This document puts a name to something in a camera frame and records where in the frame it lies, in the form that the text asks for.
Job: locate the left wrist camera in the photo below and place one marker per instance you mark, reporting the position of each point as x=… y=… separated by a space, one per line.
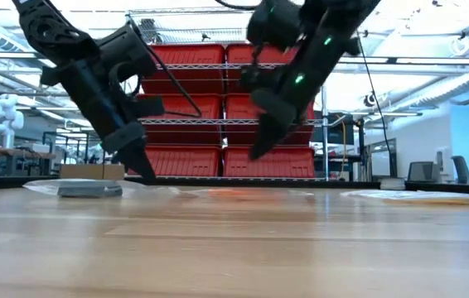
x=127 y=49

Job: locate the wooden workbench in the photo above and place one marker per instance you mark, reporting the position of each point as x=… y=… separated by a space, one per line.
x=11 y=151

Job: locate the clear plastic zip bag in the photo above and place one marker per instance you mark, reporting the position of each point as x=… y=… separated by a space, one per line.
x=284 y=192
x=425 y=195
x=147 y=189

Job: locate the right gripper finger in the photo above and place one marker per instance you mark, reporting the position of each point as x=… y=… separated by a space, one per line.
x=267 y=136

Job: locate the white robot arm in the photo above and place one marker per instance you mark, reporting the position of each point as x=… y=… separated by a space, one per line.
x=4 y=120

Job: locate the white round spool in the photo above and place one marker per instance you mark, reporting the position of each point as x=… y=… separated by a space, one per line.
x=392 y=184

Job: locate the black round fan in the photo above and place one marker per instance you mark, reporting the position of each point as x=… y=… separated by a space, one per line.
x=149 y=29

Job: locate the red plastic bin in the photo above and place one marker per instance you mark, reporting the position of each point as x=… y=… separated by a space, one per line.
x=185 y=162
x=201 y=54
x=234 y=78
x=236 y=111
x=201 y=107
x=292 y=162

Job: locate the small cardboard box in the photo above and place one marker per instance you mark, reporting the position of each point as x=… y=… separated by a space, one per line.
x=89 y=171

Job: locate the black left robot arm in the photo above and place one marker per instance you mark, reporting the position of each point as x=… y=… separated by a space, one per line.
x=52 y=29

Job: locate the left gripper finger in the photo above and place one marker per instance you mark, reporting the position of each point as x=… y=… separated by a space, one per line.
x=137 y=161

